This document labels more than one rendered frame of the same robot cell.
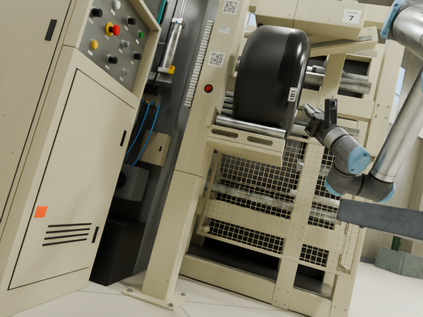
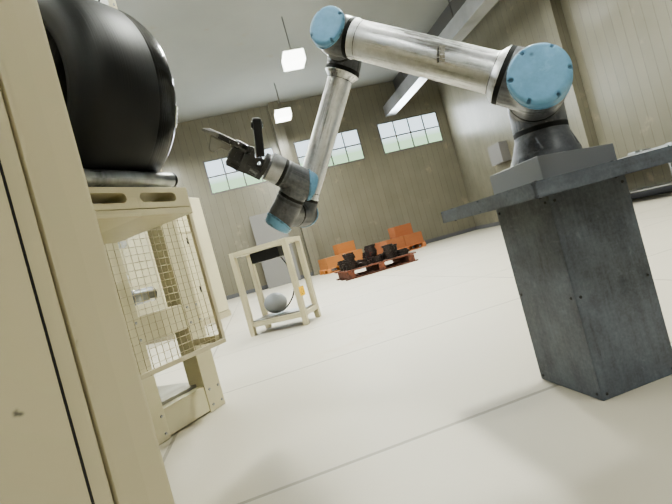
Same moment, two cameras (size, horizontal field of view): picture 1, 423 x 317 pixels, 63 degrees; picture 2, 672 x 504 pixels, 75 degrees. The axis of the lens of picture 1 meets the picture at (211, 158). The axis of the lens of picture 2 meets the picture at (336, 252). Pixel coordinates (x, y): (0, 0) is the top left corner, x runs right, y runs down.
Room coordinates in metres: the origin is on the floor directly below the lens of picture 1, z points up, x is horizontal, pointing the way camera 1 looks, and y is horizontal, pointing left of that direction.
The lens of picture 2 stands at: (0.81, 0.84, 0.57)
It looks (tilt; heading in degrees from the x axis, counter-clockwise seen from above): 0 degrees down; 285
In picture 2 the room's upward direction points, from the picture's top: 15 degrees counter-clockwise
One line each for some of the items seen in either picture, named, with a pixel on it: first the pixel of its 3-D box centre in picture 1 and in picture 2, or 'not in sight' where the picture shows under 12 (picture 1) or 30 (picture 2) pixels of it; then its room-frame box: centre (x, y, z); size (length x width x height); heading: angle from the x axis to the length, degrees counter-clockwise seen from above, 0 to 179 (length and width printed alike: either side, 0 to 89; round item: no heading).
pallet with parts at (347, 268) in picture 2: not in sight; (372, 257); (2.37, -7.32, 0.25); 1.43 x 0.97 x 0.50; 25
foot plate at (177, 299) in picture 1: (157, 293); not in sight; (1.77, 0.09, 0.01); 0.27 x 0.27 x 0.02; 77
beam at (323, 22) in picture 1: (307, 21); not in sight; (1.99, -0.35, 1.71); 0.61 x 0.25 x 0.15; 77
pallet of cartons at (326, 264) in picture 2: not in sight; (339, 256); (4.03, -11.25, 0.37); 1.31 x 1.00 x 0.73; 25
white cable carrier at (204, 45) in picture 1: (201, 64); not in sight; (1.76, 0.18, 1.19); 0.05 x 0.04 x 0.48; 167
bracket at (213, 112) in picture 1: (218, 126); not in sight; (1.77, 0.01, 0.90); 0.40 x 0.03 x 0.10; 167
